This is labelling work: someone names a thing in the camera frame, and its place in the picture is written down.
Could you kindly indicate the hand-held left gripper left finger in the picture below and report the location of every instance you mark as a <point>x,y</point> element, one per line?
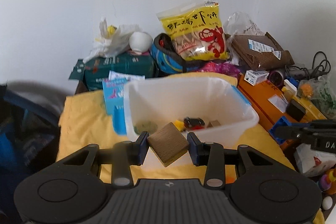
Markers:
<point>141,146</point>

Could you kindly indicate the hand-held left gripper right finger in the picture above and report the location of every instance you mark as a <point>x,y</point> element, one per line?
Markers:
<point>193,148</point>

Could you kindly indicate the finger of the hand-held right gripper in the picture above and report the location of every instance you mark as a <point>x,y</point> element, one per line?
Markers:
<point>288,132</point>
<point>323,124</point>

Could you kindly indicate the dark blue toy brick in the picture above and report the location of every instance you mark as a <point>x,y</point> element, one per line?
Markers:
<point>283,121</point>

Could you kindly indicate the white plastic bin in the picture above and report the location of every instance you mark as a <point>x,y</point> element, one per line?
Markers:
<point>162,98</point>

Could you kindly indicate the yellow flat boxes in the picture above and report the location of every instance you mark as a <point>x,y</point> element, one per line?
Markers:
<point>313,108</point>

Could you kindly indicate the white bag with red print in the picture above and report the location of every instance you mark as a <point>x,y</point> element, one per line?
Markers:
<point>312,161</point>

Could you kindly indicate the small black block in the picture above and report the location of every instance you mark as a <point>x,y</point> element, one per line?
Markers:
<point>295,111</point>

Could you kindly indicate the black toy car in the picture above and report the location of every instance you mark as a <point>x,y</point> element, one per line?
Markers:
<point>194,122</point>

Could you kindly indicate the yellow square toy brick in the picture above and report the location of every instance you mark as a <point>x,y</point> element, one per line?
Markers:
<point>179,124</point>

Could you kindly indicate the clear bag of green pieces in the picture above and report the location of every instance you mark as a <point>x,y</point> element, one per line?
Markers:
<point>323,95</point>

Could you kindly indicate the orange box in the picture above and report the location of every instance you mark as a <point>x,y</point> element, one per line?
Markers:
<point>260,98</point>

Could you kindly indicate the small white blue box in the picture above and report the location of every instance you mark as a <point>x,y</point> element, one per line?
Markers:
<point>290,87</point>

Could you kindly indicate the purple round device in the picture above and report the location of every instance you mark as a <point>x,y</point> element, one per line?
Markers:
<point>277,78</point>

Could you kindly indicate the light blue paper box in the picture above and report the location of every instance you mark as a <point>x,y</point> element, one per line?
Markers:
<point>113,92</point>

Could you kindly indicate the yellow cloth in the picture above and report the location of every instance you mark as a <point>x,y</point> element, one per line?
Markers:
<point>84,121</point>

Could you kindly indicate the small white printed box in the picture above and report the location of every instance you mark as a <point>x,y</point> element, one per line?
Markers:
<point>256,77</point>

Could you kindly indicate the brown padded envelope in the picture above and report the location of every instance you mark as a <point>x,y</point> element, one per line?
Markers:
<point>262,56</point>

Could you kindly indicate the teal carton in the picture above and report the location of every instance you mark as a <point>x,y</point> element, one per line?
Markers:
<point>126,64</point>

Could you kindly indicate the pink tinsel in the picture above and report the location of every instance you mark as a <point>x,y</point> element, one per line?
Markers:
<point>223,69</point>

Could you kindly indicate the blue black pouch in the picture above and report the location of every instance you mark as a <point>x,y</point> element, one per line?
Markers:
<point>168,64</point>

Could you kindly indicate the white round cup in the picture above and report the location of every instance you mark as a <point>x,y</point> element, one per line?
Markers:
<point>140,41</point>

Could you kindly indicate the white plastic bag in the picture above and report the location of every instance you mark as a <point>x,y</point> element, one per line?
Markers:
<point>113,40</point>

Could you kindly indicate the yellow snack bag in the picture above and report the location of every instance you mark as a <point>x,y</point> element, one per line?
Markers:
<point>194,29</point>

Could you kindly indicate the clear plastic bag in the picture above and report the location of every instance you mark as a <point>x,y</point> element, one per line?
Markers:
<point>241,23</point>

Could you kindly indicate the dark blue chair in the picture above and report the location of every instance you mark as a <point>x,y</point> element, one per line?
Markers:
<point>23,121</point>

